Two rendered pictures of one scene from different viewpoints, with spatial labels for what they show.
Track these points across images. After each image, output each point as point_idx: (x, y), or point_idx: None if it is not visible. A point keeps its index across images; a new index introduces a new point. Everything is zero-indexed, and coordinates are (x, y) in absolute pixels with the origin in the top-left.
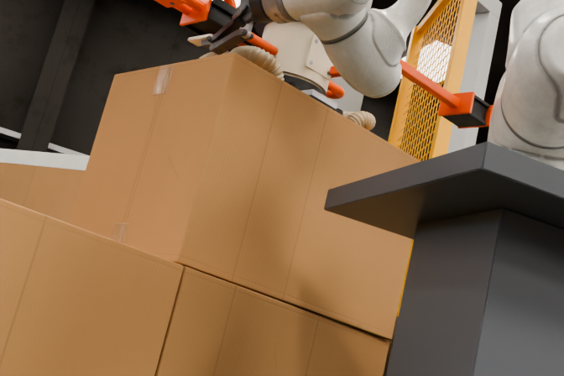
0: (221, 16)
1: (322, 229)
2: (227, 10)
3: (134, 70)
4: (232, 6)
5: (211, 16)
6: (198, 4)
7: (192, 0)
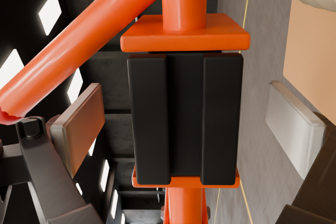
0: (192, 122)
1: None
2: (164, 125)
3: (304, 96)
4: (100, 30)
5: (225, 183)
6: (190, 197)
7: (188, 218)
